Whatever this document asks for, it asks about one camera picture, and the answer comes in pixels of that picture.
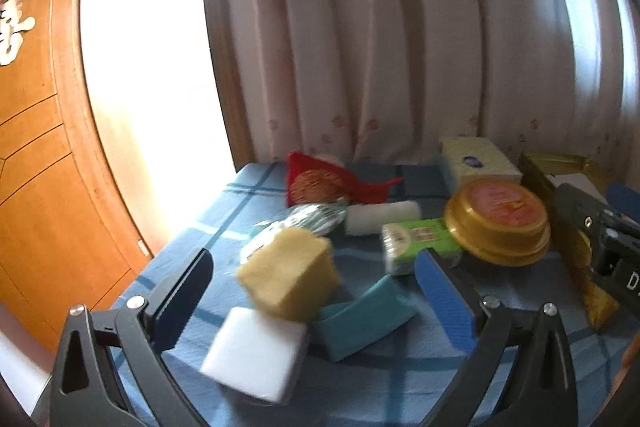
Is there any white foam sponge block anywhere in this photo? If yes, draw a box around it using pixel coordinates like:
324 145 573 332
200 306 310 405

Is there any blue plaid tablecloth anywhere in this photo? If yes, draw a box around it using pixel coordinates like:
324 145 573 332
30 162 640 427

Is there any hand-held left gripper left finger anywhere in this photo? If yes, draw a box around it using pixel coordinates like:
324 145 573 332
48 248 216 427

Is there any silver foil packet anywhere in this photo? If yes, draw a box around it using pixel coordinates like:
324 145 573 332
240 202 348 258

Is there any pale yellow tissue box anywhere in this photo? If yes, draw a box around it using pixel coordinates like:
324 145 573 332
437 136 523 192

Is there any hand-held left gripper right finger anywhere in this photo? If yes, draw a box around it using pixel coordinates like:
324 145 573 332
414 248 581 427

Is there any yellow sponge block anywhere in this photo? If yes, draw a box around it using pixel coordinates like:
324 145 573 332
235 227 341 323

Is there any wooden wardrobe door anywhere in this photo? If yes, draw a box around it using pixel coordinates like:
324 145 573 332
0 0 156 358

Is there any red mesh bag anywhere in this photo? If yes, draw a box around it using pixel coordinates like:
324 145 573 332
285 151 405 208

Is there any white towel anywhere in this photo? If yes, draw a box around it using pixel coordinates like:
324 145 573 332
344 199 422 238

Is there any round gold tin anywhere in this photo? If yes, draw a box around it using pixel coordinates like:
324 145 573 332
444 179 552 267

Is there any pale floral curtain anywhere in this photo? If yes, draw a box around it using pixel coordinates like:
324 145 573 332
200 0 640 188

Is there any white paper door decoration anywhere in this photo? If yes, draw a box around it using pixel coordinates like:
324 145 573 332
0 0 37 66

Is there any gold metal tray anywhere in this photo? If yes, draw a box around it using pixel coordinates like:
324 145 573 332
517 149 621 328

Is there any teal sponge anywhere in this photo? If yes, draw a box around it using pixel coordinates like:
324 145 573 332
311 274 417 363

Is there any green tissue packet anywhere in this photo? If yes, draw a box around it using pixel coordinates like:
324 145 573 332
381 217 463 278

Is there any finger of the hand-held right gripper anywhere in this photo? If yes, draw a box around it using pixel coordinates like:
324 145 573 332
606 183 640 224

